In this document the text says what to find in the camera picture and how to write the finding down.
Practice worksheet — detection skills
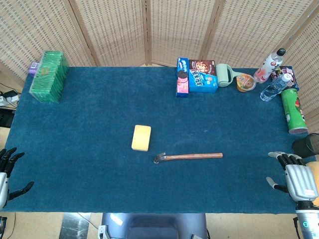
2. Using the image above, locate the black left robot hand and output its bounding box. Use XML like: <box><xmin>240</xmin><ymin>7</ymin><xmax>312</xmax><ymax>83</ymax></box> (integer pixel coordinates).
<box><xmin>0</xmin><ymin>147</ymin><xmax>35</xmax><ymax>210</ymax></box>

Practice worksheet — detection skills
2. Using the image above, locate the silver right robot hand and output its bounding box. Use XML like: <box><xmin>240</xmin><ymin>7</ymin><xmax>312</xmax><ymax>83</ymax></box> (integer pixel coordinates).
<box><xmin>266</xmin><ymin>151</ymin><xmax>319</xmax><ymax>202</ymax></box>

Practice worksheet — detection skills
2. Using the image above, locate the wooden handle claw hammer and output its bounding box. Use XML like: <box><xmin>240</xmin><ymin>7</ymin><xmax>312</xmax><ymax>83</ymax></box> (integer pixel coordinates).
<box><xmin>153</xmin><ymin>152</ymin><xmax>224</xmax><ymax>164</ymax></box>

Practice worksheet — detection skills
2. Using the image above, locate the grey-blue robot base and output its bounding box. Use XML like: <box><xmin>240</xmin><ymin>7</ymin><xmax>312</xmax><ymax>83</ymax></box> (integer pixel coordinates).
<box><xmin>101</xmin><ymin>213</ymin><xmax>209</xmax><ymax>239</ymax></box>

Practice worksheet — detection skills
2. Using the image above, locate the yellow sponge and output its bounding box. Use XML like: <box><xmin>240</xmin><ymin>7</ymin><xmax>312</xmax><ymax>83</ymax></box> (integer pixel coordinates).
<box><xmin>131</xmin><ymin>124</ymin><xmax>152</xmax><ymax>152</ymax></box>

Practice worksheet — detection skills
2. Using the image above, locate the yellow duck toy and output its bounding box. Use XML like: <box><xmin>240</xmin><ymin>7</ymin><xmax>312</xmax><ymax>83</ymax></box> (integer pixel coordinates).
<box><xmin>306</xmin><ymin>161</ymin><xmax>319</xmax><ymax>207</ymax></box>

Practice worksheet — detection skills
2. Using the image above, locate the black mesh cup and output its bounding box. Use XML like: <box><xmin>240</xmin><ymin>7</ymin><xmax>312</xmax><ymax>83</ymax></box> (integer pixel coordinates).
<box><xmin>292</xmin><ymin>133</ymin><xmax>319</xmax><ymax>160</ymax></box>

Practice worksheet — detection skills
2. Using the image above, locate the black equipment case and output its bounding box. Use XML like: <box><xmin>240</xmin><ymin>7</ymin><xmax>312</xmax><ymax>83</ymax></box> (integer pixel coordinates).
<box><xmin>0</xmin><ymin>109</ymin><xmax>16</xmax><ymax>128</ymax></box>

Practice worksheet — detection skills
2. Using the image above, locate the green chips can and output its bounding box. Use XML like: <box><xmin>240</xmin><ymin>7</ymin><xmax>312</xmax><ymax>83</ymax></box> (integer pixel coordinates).
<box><xmin>281</xmin><ymin>88</ymin><xmax>309</xmax><ymax>135</ymax></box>

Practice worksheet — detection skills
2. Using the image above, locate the white power strip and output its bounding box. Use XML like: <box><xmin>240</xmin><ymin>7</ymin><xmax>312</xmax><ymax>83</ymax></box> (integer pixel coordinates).
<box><xmin>0</xmin><ymin>95</ymin><xmax>20</xmax><ymax>107</ymax></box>

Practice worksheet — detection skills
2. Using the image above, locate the clear water bottle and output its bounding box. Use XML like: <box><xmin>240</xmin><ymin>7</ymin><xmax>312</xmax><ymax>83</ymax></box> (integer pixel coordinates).
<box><xmin>260</xmin><ymin>73</ymin><xmax>292</xmax><ymax>102</ymax></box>

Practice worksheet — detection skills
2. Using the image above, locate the dark purple snack box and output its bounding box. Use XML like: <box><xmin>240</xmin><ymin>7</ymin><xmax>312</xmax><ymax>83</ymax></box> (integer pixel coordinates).
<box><xmin>271</xmin><ymin>66</ymin><xmax>300</xmax><ymax>92</ymax></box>

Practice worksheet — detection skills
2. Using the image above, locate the orange jelly cup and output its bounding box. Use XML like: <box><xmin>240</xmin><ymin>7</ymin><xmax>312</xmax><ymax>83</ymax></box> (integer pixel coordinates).
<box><xmin>236</xmin><ymin>73</ymin><xmax>257</xmax><ymax>93</ymax></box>

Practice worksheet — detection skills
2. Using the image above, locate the clear box of green packets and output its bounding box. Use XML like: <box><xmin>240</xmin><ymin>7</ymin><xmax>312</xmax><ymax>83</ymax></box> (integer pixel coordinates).
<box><xmin>28</xmin><ymin>50</ymin><xmax>70</xmax><ymax>104</ymax></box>

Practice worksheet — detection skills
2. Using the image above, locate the blue table cloth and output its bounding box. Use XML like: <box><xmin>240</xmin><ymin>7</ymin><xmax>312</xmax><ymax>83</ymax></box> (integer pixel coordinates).
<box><xmin>0</xmin><ymin>66</ymin><xmax>317</xmax><ymax>215</ymax></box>

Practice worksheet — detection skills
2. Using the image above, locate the small purple box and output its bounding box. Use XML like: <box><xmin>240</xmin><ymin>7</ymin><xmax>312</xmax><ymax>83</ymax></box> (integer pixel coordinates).
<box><xmin>28</xmin><ymin>61</ymin><xmax>41</xmax><ymax>74</ymax></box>

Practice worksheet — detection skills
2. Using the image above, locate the white drink bottle black cap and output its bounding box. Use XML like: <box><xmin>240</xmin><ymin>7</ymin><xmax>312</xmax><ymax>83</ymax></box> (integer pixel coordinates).
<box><xmin>253</xmin><ymin>48</ymin><xmax>286</xmax><ymax>84</ymax></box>

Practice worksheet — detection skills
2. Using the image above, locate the pale green lint roller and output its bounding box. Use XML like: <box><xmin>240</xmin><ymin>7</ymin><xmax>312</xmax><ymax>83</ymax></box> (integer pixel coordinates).
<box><xmin>215</xmin><ymin>63</ymin><xmax>246</xmax><ymax>88</ymax></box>

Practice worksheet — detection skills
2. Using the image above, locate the blue snack box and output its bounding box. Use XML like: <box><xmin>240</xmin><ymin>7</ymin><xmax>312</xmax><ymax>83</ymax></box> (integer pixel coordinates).
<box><xmin>188</xmin><ymin>69</ymin><xmax>219</xmax><ymax>94</ymax></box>

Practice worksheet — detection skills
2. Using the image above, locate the brown snack box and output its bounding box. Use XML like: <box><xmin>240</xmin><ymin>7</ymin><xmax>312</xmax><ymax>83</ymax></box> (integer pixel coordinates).
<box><xmin>188</xmin><ymin>59</ymin><xmax>216</xmax><ymax>77</ymax></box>

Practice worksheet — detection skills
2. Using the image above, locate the blue Oreo cookie box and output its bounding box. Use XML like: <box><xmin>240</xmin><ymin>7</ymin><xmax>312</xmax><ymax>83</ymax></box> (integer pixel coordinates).
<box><xmin>175</xmin><ymin>57</ymin><xmax>190</xmax><ymax>98</ymax></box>

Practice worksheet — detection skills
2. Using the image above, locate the woven folding screen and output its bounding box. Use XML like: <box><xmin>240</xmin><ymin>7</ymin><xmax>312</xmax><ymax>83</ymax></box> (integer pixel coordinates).
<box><xmin>0</xmin><ymin>0</ymin><xmax>319</xmax><ymax>120</ymax></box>

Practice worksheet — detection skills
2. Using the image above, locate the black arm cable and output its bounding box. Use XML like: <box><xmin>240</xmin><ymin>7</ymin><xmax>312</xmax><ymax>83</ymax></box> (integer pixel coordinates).
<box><xmin>293</xmin><ymin>217</ymin><xmax>300</xmax><ymax>239</ymax></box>

